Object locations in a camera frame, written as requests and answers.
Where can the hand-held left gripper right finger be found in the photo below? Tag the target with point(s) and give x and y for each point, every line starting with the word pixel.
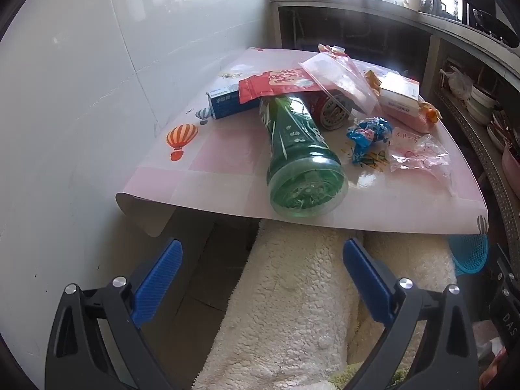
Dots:
pixel 365 280

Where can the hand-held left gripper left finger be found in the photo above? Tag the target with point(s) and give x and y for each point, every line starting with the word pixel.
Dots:
pixel 158 280

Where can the blue plastic basket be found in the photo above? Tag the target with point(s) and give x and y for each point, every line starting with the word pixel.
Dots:
pixel 471 254

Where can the clear red-printed plastic bag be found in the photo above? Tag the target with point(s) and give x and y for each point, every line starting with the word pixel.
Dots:
pixel 414 152

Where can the green plastic bottle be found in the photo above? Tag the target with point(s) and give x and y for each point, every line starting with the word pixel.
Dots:
pixel 300 150

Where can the blue candy wrapper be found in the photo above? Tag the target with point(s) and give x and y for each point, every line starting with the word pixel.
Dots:
pixel 367 134

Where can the pink sponge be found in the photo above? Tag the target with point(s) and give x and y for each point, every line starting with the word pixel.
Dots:
pixel 408 117

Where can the red drink can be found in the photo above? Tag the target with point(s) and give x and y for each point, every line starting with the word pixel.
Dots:
pixel 331 110

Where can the orange wrapper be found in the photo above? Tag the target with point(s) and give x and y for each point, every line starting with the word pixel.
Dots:
pixel 430 113

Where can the white blue toothpaste box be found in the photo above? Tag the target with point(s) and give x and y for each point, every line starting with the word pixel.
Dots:
pixel 227 101

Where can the white orange-trimmed box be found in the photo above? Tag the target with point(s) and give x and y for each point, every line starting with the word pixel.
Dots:
pixel 400 87

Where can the clear zip bag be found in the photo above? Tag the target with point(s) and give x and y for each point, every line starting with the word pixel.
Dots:
pixel 341 77

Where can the red snack bag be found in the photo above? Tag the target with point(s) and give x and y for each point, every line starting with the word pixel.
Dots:
pixel 280 81

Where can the small red white packet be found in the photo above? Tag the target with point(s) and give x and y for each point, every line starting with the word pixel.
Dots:
pixel 333 50

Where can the white fleece trousers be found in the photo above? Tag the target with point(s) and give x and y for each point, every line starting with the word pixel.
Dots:
pixel 292 292

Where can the pink basin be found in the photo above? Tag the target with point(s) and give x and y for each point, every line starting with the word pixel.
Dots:
pixel 512 164

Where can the grey shelf with patterned edge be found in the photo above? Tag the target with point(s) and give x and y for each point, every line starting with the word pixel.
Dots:
pixel 483 158

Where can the stack of plates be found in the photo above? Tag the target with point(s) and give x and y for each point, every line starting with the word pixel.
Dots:
pixel 503 132

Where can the stack of white bowls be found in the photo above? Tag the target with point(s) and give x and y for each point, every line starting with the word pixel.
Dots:
pixel 481 103

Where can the white plastic bag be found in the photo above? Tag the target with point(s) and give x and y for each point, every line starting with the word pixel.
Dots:
pixel 458 83

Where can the grey concrete counter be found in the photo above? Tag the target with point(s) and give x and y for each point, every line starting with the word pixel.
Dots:
pixel 365 2

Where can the black wok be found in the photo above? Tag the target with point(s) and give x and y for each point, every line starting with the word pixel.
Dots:
pixel 493 24

